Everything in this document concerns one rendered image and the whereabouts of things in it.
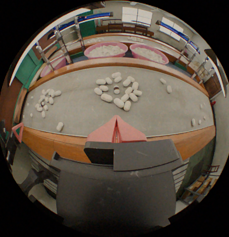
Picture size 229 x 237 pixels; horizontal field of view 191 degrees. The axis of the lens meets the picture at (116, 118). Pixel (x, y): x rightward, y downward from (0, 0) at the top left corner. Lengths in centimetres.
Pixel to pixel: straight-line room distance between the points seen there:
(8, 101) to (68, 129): 71
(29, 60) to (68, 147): 92
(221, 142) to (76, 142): 464
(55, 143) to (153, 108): 36
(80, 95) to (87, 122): 10
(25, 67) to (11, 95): 29
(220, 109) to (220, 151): 183
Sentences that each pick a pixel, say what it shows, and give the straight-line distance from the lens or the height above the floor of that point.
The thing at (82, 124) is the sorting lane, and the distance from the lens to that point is 26.
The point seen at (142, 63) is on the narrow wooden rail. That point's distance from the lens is 39.
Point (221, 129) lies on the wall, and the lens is 449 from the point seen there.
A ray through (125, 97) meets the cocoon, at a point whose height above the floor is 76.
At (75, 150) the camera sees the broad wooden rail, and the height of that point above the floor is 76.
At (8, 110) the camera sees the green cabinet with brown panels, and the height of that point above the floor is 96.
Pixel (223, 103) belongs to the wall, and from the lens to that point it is 456.
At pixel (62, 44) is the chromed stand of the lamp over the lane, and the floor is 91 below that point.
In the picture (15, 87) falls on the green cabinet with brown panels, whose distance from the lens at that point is 86.
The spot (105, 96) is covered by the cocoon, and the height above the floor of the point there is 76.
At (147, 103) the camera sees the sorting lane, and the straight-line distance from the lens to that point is 28.
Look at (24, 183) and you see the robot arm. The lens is 57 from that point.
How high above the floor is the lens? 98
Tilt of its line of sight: 77 degrees down
